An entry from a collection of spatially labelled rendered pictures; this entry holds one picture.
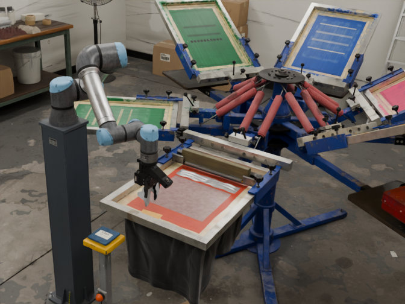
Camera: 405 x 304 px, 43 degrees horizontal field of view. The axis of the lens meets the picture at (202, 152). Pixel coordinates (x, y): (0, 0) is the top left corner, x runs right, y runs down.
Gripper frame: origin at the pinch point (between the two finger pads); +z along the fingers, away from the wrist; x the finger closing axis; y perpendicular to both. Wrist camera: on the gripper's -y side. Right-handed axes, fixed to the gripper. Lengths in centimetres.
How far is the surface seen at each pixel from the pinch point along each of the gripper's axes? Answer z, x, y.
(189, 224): 12.7, -10.4, -13.9
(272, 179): 9, -66, -31
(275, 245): 107, -144, -12
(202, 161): 6, -56, 7
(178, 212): 12.7, -16.1, -3.9
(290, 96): -16, -126, -13
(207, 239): 9.1, -0.8, -28.7
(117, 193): 9.4, -8.1, 25.8
